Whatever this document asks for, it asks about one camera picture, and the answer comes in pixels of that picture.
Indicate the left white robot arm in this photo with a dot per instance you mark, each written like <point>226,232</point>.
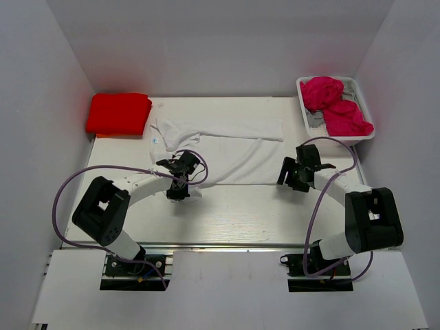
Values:
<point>102,211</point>

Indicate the white plastic basket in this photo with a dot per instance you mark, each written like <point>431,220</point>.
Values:
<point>322,130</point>

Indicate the magenta t shirt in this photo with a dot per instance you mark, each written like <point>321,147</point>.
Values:
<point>342,116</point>

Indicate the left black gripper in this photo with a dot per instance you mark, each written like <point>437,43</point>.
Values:
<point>172,194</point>

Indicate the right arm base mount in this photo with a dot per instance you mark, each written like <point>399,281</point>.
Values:
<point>300,277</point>

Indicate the grey garment in basket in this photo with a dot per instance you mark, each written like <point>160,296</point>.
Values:
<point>316,118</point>

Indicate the folded red t shirt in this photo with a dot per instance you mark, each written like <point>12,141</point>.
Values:
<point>118,114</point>

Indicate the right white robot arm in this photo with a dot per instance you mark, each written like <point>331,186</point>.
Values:
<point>371,218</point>

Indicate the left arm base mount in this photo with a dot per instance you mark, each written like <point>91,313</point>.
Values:
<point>124,277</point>

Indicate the white t shirt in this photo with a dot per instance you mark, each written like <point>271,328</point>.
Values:
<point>237,152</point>

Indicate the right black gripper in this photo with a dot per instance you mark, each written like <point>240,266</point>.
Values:
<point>289,164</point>

